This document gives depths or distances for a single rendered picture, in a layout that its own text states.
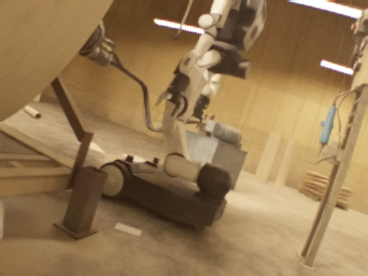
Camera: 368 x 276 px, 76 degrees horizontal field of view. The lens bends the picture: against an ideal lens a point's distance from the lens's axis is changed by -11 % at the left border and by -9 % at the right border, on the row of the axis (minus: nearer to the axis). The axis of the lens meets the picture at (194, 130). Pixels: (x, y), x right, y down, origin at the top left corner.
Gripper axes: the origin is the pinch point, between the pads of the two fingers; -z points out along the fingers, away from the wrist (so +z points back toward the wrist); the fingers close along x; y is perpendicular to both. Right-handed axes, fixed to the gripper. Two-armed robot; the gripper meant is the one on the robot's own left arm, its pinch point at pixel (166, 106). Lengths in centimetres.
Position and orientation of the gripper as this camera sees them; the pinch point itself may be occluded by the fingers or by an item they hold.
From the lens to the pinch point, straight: 138.2
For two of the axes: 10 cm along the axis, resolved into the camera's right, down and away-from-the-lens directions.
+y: -2.9, -1.4, -9.5
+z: 5.1, -8.6, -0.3
